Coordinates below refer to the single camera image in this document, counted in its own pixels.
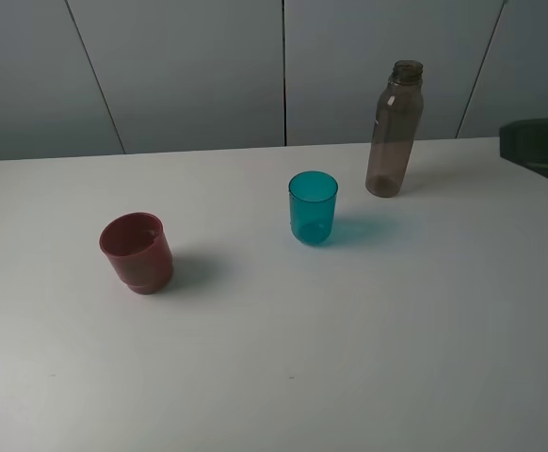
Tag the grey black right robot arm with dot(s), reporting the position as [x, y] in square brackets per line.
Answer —
[525, 143]

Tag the teal translucent plastic cup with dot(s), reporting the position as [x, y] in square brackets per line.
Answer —
[312, 200]

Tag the brown translucent water bottle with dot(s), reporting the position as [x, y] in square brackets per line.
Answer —
[399, 111]

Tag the red plastic cup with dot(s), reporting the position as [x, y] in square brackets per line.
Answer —
[138, 250]

